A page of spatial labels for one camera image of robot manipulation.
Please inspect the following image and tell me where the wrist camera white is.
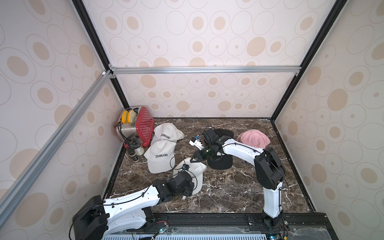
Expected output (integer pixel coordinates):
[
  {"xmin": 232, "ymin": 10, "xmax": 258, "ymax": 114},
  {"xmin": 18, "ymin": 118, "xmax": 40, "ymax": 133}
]
[
  {"xmin": 181, "ymin": 164, "xmax": 190, "ymax": 171},
  {"xmin": 189, "ymin": 136, "xmax": 204, "ymax": 150}
]

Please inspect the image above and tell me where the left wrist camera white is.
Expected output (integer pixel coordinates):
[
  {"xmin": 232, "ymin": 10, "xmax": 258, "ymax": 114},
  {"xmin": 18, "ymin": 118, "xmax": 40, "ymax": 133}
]
[{"xmin": 181, "ymin": 164, "xmax": 190, "ymax": 171}]

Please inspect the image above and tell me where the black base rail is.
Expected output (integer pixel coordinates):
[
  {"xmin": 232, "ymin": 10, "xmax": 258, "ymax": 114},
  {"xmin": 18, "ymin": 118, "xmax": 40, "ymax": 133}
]
[{"xmin": 70, "ymin": 213, "xmax": 338, "ymax": 240}]

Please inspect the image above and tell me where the metal rack container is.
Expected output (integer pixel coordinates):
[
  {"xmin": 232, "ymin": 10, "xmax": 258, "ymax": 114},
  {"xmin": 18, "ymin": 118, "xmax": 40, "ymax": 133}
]
[{"xmin": 115, "ymin": 107, "xmax": 139, "ymax": 142}]

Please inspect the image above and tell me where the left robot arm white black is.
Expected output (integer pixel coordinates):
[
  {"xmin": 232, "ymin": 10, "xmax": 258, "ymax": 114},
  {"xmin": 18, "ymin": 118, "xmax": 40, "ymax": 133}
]
[{"xmin": 69, "ymin": 171, "xmax": 195, "ymax": 240}]

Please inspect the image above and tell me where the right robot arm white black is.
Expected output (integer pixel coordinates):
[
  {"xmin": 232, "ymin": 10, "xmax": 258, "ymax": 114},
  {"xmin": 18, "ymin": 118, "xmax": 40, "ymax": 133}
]
[{"xmin": 189, "ymin": 128, "xmax": 286, "ymax": 231}]

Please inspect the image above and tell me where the pink LA cap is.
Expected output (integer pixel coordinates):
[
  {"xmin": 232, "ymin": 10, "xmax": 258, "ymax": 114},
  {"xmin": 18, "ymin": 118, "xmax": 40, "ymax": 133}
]
[{"xmin": 237, "ymin": 130, "xmax": 271, "ymax": 149}]

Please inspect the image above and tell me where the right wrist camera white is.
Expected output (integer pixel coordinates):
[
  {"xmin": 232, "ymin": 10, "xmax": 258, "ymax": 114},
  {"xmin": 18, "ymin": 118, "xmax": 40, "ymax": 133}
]
[{"xmin": 189, "ymin": 136, "xmax": 204, "ymax": 150}]

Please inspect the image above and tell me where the white cap back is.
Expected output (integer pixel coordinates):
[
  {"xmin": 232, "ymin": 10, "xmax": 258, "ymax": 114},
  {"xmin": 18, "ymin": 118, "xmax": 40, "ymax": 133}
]
[{"xmin": 151, "ymin": 123, "xmax": 185, "ymax": 145}]

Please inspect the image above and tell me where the black frame post left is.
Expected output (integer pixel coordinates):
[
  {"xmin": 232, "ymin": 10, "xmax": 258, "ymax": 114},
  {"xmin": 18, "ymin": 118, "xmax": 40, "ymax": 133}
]
[{"xmin": 71, "ymin": 0, "xmax": 130, "ymax": 109}]

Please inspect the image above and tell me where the black frame post right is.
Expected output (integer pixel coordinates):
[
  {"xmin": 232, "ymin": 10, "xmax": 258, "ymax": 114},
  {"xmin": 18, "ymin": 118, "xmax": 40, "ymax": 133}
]
[{"xmin": 271, "ymin": 0, "xmax": 348, "ymax": 123}]

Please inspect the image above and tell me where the white Colorado cap front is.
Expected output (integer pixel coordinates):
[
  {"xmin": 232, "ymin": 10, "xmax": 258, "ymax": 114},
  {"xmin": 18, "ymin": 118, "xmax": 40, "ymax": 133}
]
[{"xmin": 173, "ymin": 158, "xmax": 207, "ymax": 195}]

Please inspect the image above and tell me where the horizontal aluminium rail back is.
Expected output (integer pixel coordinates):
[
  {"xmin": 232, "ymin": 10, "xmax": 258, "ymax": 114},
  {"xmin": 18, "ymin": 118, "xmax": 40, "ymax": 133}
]
[{"xmin": 105, "ymin": 66, "xmax": 301, "ymax": 76}]

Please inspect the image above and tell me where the yellow sponge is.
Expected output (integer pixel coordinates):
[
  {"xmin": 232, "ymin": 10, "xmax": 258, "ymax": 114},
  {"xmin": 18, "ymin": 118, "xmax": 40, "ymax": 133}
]
[{"xmin": 121, "ymin": 110, "xmax": 138, "ymax": 124}]

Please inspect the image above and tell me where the black cap with white label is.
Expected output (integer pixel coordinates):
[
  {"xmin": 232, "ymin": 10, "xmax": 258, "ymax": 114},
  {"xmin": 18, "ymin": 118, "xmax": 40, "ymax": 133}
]
[{"xmin": 207, "ymin": 129, "xmax": 234, "ymax": 170}]

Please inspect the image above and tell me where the aluminium rail left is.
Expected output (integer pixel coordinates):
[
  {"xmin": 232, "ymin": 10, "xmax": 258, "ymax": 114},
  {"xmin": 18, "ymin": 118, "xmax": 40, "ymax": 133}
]
[{"xmin": 1, "ymin": 70, "xmax": 112, "ymax": 228}]

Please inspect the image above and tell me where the black frame post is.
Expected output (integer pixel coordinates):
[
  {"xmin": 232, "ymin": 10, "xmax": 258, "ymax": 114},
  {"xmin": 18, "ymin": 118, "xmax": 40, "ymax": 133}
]
[
  {"xmin": 271, "ymin": 0, "xmax": 348, "ymax": 123},
  {"xmin": 71, "ymin": 0, "xmax": 130, "ymax": 109}
]

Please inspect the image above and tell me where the white colorado cap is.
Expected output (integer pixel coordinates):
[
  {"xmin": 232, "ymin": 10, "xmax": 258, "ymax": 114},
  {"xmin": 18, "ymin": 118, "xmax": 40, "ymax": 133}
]
[
  {"xmin": 144, "ymin": 140, "xmax": 176, "ymax": 174},
  {"xmin": 173, "ymin": 158, "xmax": 207, "ymax": 195}
]

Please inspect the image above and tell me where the small dark bottle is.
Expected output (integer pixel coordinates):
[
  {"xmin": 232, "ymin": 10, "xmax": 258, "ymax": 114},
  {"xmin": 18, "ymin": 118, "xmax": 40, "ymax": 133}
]
[{"xmin": 127, "ymin": 147, "xmax": 139, "ymax": 162}]

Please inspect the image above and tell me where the clear bottle black cap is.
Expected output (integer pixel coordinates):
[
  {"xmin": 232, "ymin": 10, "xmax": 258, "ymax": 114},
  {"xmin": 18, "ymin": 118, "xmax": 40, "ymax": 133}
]
[{"xmin": 128, "ymin": 135, "xmax": 145, "ymax": 156}]

